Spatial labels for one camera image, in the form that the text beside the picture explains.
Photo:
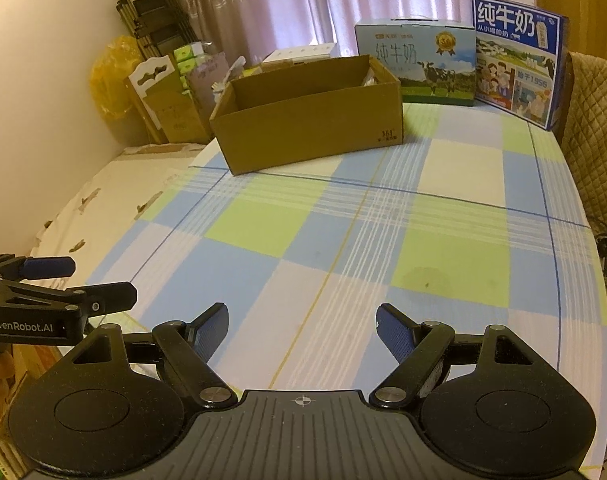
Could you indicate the white appliance box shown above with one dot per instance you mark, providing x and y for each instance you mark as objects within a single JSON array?
[{"x": 298, "y": 52}]

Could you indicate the green tissue multipack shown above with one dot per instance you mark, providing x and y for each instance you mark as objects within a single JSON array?
[{"x": 188, "y": 52}]

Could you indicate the green milk carton box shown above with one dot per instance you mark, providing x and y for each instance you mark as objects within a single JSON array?
[{"x": 433, "y": 60}]

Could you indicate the tall brown cardboard box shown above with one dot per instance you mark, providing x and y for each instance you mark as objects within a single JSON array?
[{"x": 178, "y": 115}]

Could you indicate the blue milk carton box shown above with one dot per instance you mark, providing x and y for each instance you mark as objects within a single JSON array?
[{"x": 513, "y": 60}]

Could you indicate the pink lace curtain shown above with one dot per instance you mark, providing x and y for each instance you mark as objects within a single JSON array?
[{"x": 283, "y": 0}]

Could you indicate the stack of folding chairs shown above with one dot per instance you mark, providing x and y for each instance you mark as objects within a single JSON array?
[{"x": 153, "y": 15}]

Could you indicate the white scalloped board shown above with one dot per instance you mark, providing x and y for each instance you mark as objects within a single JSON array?
[{"x": 148, "y": 87}]

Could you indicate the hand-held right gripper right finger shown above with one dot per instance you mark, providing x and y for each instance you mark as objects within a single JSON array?
[{"x": 398, "y": 332}]

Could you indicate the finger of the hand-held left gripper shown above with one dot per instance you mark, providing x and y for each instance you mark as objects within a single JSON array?
[
  {"x": 108, "y": 299},
  {"x": 48, "y": 266}
]

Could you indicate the beige printed cloth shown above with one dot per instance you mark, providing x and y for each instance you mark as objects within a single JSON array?
[{"x": 108, "y": 195}]

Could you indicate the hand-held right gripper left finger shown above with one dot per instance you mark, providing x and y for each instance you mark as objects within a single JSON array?
[{"x": 208, "y": 332}]

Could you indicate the yellow plastic bag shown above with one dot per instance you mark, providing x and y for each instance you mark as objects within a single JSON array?
[{"x": 110, "y": 80}]

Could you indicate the quilted chair cover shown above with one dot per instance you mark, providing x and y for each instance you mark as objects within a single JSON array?
[{"x": 598, "y": 125}]

